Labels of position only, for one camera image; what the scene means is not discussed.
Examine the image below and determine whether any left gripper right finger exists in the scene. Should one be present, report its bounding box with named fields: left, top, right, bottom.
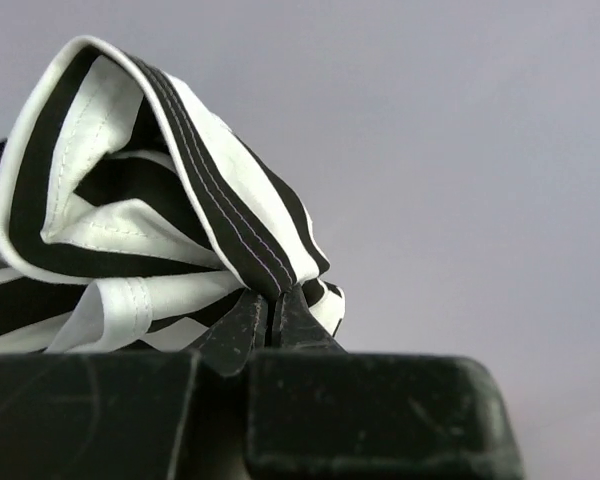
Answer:
left=272, top=286, right=346, bottom=353

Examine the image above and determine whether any black white striped tank top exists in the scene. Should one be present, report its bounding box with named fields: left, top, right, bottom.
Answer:
left=0, top=36, right=345, bottom=354

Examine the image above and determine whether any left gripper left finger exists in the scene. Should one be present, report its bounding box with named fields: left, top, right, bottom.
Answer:
left=187, top=290, right=269, bottom=375

